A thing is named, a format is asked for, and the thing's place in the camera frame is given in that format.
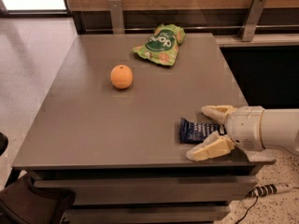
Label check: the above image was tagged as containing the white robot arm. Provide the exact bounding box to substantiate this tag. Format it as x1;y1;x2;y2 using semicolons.
186;105;299;161

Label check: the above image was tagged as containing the right metal wall bracket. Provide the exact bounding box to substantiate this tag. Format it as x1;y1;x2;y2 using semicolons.
239;0;267;42

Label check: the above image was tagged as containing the grey drawer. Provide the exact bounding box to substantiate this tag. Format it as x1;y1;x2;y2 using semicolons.
35;175;256;205
64;206;230;224

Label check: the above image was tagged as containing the dark brown chair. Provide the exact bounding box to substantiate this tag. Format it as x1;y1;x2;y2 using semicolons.
0;174;75;224

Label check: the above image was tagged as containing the metal wall bracket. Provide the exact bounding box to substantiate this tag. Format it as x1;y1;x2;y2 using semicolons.
239;0;267;42
108;0;125;35

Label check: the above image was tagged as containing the green rice chip bag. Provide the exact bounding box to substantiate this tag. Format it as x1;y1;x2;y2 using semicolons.
133;24;186;66

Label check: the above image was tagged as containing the orange fruit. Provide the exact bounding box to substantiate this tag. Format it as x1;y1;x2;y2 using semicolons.
110;64;133;90

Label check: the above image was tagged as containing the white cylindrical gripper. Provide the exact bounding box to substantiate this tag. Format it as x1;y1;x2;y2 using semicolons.
186;105;264;161

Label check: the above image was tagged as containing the upper grey drawer front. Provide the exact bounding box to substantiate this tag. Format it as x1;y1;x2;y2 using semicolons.
35;175;256;205

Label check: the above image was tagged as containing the horizontal metal rail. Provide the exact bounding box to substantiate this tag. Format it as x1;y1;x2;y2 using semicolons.
85;24;299;33

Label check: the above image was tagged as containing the black power cable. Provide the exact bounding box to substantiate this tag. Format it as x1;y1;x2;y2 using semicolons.
235;195;260;224

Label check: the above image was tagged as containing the blue rxbar blueberry wrapper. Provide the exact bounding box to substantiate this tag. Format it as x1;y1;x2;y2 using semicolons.
178;118;226;144

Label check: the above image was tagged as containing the lower grey drawer front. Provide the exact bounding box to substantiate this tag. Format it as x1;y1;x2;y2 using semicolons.
64;206;230;224

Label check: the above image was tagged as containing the white power strip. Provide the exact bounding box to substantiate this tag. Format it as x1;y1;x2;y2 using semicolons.
247;183;294;198

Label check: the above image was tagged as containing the left metal wall bracket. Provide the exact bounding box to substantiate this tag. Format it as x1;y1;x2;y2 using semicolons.
108;0;125;35

